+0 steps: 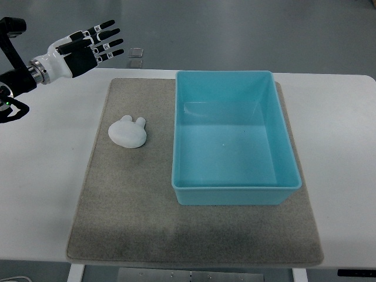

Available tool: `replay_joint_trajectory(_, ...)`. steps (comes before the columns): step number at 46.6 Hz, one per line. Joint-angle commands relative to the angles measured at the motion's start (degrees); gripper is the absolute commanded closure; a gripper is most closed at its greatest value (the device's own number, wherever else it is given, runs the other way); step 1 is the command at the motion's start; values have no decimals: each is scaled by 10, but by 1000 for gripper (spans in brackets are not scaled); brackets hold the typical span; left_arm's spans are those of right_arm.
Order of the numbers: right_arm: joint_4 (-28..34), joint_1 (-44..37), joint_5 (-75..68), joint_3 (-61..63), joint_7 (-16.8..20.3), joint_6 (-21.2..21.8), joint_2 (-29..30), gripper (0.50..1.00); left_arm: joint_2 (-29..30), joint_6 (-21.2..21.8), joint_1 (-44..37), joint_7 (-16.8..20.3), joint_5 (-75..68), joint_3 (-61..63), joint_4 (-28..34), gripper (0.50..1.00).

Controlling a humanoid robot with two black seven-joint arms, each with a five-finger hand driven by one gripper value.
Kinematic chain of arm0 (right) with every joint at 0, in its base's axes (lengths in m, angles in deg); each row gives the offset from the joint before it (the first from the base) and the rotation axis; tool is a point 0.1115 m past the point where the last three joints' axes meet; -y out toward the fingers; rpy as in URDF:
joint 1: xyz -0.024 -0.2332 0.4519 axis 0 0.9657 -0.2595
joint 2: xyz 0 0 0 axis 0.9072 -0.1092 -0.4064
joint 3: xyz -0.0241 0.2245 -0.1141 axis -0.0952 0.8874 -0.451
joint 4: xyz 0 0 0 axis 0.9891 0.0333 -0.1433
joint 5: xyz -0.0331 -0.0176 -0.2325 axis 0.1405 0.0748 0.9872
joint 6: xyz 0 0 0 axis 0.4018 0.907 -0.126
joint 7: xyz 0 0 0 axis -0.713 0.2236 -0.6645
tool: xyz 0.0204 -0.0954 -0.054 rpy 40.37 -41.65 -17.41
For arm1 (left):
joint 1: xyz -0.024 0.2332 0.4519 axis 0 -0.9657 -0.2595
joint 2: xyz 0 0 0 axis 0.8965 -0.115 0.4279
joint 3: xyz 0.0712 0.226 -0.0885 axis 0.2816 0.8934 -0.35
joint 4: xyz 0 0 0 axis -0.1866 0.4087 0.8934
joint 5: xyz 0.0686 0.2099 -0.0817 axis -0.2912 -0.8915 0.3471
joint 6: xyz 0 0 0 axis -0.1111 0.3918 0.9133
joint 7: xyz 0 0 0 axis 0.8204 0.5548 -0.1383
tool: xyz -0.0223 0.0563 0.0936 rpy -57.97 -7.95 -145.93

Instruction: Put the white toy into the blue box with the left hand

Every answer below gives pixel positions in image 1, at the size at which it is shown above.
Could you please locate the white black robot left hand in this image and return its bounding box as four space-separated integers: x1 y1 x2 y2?
28 20 124 85

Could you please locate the metal base plate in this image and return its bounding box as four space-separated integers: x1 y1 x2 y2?
117 268 264 282

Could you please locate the white table leg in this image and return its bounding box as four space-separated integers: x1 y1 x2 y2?
67 264 85 282
292 268 308 282

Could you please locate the white cable on floor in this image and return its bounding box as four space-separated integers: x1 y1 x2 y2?
0 274 30 282

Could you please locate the white bunny toy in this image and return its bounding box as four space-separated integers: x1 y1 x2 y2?
108 115 147 149

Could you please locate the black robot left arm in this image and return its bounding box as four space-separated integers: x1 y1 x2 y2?
1 17 37 123

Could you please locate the white right table leg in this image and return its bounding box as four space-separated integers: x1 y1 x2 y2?
292 268 308 282

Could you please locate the blue plastic box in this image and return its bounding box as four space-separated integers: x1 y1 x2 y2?
172 70 303 206

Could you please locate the grey fabric mat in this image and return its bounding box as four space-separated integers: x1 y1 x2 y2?
66 79 324 268

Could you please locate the black table control panel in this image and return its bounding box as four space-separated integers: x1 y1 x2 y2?
337 269 376 278

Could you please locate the white left table leg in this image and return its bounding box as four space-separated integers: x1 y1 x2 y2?
67 264 85 282

